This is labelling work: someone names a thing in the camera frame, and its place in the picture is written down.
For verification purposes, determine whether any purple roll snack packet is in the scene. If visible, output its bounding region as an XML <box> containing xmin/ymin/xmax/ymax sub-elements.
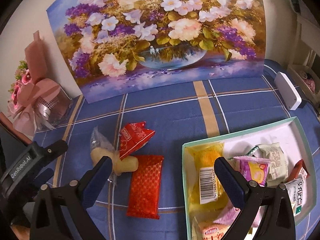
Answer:
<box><xmin>233</xmin><ymin>155</ymin><xmax>271</xmax><ymax>186</ymax></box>

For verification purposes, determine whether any pink paper flower bouquet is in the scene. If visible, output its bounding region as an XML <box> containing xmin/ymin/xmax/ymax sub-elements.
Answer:
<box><xmin>8</xmin><ymin>31</ymin><xmax>72</xmax><ymax>136</ymax></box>

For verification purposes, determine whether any white wooden shelf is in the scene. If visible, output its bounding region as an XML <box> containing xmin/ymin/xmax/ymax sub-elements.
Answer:
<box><xmin>287</xmin><ymin>15</ymin><xmax>319</xmax><ymax>106</ymax></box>

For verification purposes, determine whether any teal white shallow box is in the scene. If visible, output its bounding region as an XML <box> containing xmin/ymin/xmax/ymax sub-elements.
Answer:
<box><xmin>182</xmin><ymin>116</ymin><xmax>319</xmax><ymax>239</ymax></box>

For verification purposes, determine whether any yellow cake snack packet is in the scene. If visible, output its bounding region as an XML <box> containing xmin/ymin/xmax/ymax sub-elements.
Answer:
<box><xmin>187</xmin><ymin>142</ymin><xmax>228</xmax><ymax>213</ymax></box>

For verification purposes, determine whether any floral still life painting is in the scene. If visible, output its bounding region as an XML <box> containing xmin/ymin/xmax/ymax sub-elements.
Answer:
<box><xmin>47</xmin><ymin>0</ymin><xmax>266</xmax><ymax>103</ymax></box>

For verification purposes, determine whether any clear bag white bun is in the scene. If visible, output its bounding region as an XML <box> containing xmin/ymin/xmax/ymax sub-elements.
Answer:
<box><xmin>90</xmin><ymin>127</ymin><xmax>120</xmax><ymax>185</ymax></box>

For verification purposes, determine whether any red white biscuit packet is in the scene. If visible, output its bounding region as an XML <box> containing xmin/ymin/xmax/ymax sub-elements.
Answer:
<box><xmin>286</xmin><ymin>159</ymin><xmax>310</xmax><ymax>183</ymax></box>

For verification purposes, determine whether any blue plaid tablecloth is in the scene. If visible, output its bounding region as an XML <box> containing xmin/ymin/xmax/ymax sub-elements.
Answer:
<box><xmin>35</xmin><ymin>60</ymin><xmax>319</xmax><ymax>239</ymax></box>

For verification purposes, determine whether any white green cracker packet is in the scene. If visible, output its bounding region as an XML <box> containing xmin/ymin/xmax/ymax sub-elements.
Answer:
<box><xmin>285</xmin><ymin>178</ymin><xmax>313</xmax><ymax>220</ymax></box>

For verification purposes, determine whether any cream yellow roll snack packet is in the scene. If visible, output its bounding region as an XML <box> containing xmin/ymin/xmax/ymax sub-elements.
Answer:
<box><xmin>191</xmin><ymin>217</ymin><xmax>230</xmax><ymax>240</ymax></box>

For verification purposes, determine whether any pale beige snack packet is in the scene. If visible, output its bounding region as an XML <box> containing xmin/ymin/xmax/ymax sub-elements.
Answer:
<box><xmin>247</xmin><ymin>142</ymin><xmax>289</xmax><ymax>187</ymax></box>

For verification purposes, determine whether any red triangular snack packet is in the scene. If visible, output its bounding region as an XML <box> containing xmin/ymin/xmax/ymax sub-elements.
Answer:
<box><xmin>119</xmin><ymin>121</ymin><xmax>156</xmax><ymax>160</ymax></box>

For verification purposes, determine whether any white rectangular device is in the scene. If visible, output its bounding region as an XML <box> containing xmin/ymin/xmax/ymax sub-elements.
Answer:
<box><xmin>274</xmin><ymin>72</ymin><xmax>302</xmax><ymax>111</ymax></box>

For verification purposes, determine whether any yellow jelly cup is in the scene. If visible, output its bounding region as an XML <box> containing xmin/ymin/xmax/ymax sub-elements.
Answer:
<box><xmin>113</xmin><ymin>155</ymin><xmax>138</xmax><ymax>176</ymax></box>

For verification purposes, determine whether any long red patterned packet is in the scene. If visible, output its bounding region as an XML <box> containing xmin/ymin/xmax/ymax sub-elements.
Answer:
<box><xmin>127</xmin><ymin>155</ymin><xmax>164</xmax><ymax>219</ymax></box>

